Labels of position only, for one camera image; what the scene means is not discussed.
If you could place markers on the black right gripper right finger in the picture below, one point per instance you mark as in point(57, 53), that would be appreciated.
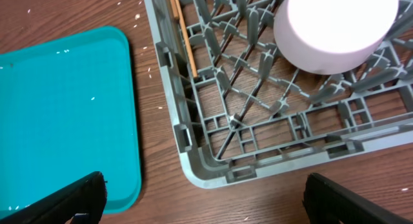
point(326, 201)

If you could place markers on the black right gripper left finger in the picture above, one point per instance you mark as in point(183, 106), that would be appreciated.
point(83, 201)

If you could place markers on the small white plate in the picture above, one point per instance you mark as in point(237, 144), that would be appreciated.
point(332, 36)

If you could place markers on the wooden chopstick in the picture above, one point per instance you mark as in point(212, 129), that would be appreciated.
point(174, 9)
point(186, 39)

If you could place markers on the grey dishwasher rack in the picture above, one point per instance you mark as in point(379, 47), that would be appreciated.
point(251, 114)

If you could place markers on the teal plastic tray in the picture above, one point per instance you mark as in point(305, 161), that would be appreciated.
point(67, 110)

